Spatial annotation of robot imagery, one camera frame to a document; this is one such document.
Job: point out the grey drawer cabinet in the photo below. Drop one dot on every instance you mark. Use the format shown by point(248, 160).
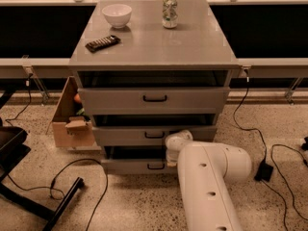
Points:
point(151, 56)

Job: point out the grey railing beam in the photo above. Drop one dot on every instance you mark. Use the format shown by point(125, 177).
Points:
point(257, 68)

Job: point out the dark snack bar packet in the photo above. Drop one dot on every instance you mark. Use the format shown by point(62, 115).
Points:
point(102, 43)

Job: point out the black power adapter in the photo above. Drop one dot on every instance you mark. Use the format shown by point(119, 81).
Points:
point(264, 172)

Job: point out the grey middle drawer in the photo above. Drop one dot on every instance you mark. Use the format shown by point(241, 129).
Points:
point(147, 135)

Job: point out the white green soda can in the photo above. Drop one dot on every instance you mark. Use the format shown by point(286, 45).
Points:
point(170, 15)

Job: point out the grey bottom drawer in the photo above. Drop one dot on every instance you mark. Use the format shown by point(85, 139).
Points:
point(136, 159)

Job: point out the grey drawer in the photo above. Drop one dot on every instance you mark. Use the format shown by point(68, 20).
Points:
point(153, 101)
point(136, 159)
point(147, 135)

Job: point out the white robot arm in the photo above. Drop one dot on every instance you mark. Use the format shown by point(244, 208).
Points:
point(203, 169)

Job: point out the grey top drawer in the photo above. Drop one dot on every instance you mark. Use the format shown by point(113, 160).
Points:
point(153, 101)

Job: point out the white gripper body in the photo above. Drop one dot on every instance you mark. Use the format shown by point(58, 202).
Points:
point(185, 134)

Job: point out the brown cardboard box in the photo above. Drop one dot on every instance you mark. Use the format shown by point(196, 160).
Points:
point(70, 129)

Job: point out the black chair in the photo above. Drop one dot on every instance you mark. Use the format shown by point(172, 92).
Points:
point(42, 175)

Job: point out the white bowl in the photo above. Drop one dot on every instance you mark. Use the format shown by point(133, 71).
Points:
point(117, 15)

